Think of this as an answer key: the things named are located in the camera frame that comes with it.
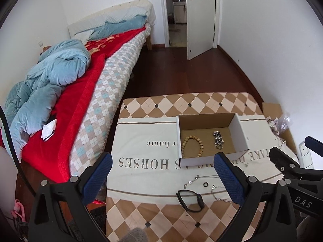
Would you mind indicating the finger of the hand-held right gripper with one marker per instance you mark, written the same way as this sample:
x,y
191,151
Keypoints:
x,y
314,145
282,160

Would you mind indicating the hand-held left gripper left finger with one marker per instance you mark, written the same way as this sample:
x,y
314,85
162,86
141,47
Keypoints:
x,y
102,171

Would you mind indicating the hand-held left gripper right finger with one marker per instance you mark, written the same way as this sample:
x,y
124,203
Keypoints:
x,y
227,179

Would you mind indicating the black smart band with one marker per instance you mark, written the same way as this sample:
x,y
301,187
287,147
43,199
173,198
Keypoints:
x,y
199,198

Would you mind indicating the white cardboard box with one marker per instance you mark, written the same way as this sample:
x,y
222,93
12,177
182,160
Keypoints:
x,y
239,136

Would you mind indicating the white drawer unit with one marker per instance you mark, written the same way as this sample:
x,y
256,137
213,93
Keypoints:
x,y
306,156

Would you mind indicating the clear plastic bag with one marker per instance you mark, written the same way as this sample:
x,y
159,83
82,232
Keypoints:
x,y
284,122

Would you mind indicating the checkered printed tablecloth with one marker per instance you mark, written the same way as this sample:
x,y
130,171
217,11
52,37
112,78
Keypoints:
x,y
141,161

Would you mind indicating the brown cardboard box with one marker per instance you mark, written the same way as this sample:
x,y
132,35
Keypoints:
x,y
273,108

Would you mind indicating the red blanket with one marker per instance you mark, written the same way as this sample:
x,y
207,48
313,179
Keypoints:
x,y
75,111

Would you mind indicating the grey fuzzy item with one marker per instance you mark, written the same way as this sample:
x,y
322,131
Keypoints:
x,y
133,235

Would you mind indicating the checkered bedsheet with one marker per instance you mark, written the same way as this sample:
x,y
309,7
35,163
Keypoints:
x,y
111,80

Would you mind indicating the pink plastic item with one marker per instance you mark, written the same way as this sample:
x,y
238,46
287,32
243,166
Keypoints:
x,y
18,209

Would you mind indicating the light blue quilt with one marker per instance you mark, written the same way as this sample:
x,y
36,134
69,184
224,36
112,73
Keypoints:
x,y
55,68

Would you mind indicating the brown wooden nightstand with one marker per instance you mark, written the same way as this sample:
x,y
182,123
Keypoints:
x,y
46,49

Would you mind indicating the white pillow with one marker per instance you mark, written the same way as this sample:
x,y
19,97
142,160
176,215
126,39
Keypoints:
x,y
84,34

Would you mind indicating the teal blue blanket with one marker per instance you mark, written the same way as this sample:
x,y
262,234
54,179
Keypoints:
x,y
121,26

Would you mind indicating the bed with cream headboard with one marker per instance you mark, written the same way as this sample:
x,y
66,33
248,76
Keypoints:
x,y
101,15

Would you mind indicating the pale dotted pillow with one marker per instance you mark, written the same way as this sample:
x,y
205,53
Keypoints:
x,y
131,12

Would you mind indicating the white door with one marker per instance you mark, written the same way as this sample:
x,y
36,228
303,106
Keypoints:
x,y
201,17

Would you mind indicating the white cabinet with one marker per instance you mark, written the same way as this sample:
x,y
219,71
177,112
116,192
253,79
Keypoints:
x,y
179,12

